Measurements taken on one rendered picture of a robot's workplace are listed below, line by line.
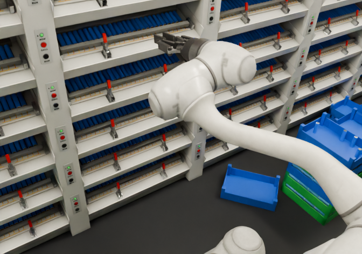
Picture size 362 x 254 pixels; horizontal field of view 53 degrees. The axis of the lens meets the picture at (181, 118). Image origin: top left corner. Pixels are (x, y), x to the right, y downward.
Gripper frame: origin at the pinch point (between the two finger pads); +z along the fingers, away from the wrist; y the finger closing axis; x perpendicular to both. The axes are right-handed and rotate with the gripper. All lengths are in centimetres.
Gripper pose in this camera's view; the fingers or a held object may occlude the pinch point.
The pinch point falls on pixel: (164, 39)
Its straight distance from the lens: 125.6
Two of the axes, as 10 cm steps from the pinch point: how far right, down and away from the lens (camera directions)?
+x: -0.7, -8.8, -4.6
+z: -5.5, -3.6, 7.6
